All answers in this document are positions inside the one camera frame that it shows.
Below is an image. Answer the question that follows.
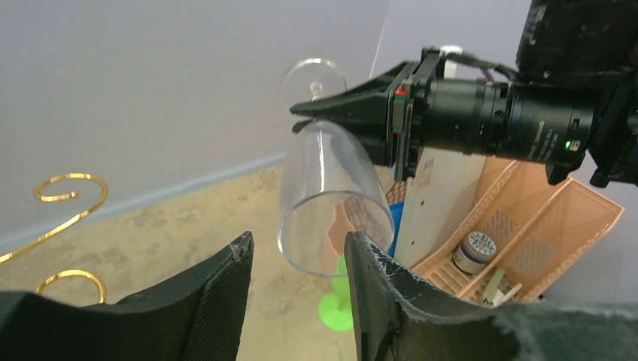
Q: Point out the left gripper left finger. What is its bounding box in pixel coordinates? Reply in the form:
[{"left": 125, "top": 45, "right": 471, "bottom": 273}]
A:
[{"left": 1, "top": 232, "right": 254, "bottom": 360}]

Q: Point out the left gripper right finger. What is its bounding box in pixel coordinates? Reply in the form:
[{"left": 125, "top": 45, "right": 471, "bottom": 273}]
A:
[{"left": 344, "top": 231, "right": 637, "bottom": 360}]

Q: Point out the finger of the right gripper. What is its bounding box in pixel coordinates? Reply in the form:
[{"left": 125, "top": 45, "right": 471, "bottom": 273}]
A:
[{"left": 289, "top": 62, "right": 418, "bottom": 166}]

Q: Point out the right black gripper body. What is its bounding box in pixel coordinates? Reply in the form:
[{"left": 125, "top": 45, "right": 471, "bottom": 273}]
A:
[{"left": 393, "top": 48, "right": 596, "bottom": 185}]

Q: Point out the clear wine glass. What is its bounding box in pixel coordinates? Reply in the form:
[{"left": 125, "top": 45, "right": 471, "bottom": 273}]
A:
[{"left": 277, "top": 57, "right": 396, "bottom": 278}]

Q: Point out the green plastic goblet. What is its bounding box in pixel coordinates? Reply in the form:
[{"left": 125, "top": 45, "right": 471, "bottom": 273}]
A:
[{"left": 318, "top": 255, "right": 354, "bottom": 332}]

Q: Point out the grey board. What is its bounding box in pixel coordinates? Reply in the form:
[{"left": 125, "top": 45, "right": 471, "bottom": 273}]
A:
[{"left": 394, "top": 148, "right": 485, "bottom": 267}]

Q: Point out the small round tin jar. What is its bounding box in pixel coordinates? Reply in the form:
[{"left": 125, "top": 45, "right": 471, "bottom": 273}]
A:
[{"left": 452, "top": 231, "right": 498, "bottom": 275}]

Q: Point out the peach plastic organizer basket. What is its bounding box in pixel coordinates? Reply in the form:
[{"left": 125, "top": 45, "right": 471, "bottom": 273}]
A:
[{"left": 387, "top": 157, "right": 624, "bottom": 306}]

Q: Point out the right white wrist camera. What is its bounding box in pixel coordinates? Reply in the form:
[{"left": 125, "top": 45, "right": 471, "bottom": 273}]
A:
[{"left": 438, "top": 44, "right": 464, "bottom": 80}]

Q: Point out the gold wire wine glass rack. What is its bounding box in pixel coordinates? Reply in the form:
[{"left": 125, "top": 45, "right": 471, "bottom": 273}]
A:
[{"left": 1, "top": 172, "right": 109, "bottom": 304}]

